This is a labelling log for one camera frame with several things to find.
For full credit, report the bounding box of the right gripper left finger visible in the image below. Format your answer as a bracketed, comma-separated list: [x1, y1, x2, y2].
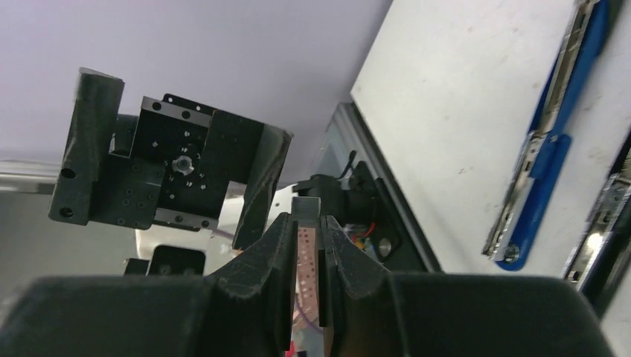
[1, 213, 298, 356]

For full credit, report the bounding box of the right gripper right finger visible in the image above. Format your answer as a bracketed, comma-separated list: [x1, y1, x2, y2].
[318, 216, 613, 356]

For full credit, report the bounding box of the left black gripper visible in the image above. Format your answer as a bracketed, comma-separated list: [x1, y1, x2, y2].
[48, 67, 292, 251]

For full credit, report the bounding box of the blue stapler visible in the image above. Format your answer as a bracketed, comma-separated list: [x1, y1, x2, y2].
[481, 0, 623, 271]

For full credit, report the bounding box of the black stapler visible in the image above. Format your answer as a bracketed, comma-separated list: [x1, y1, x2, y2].
[563, 136, 630, 318]

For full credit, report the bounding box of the aluminium front rail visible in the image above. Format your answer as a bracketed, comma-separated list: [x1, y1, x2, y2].
[315, 102, 387, 189]

